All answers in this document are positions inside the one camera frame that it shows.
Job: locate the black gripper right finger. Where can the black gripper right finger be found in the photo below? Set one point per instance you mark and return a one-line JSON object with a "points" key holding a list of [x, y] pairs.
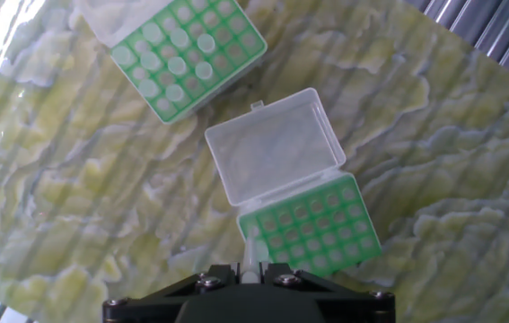
{"points": [[353, 307]]}

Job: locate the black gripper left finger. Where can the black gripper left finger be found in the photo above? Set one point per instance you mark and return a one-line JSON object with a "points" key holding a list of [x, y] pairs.
{"points": [[146, 307]]}

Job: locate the green rack pipette tip box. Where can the green rack pipette tip box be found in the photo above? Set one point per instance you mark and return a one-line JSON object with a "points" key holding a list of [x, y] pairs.
{"points": [[236, 27], [276, 148]]}

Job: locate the green marble pattern mat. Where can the green marble pattern mat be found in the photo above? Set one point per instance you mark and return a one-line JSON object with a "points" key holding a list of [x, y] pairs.
{"points": [[101, 202]]}

